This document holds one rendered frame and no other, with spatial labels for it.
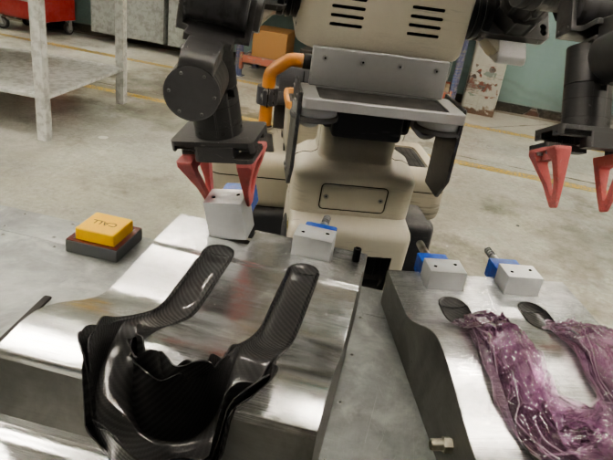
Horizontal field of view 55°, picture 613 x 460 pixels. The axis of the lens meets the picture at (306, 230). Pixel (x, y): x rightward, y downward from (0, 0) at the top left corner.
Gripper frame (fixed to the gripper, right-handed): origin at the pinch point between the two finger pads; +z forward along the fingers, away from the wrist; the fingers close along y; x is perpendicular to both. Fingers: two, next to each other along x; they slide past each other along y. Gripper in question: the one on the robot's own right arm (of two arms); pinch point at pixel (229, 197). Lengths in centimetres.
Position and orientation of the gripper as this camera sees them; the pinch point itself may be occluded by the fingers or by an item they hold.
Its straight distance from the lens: 76.7
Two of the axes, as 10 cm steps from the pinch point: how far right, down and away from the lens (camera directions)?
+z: 0.6, 8.4, 5.3
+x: 2.1, -5.4, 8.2
